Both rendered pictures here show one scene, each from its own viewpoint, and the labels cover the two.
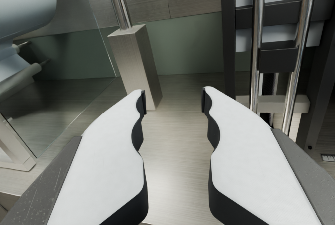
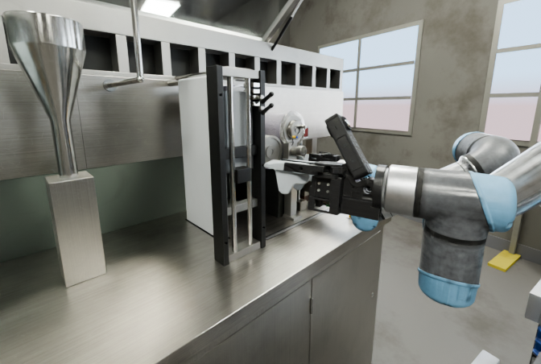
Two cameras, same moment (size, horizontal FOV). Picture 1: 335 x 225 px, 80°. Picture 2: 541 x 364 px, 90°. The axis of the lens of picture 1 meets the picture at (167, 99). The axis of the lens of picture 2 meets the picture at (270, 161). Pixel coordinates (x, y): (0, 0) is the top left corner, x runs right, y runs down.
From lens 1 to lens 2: 0.49 m
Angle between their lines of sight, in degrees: 64
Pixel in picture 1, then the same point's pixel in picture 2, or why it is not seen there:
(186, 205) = (225, 300)
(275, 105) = (243, 204)
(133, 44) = (90, 189)
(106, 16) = not seen: outside the picture
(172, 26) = not seen: hidden behind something
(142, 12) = (42, 163)
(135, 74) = (84, 228)
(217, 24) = (142, 172)
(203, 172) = (214, 279)
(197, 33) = (120, 182)
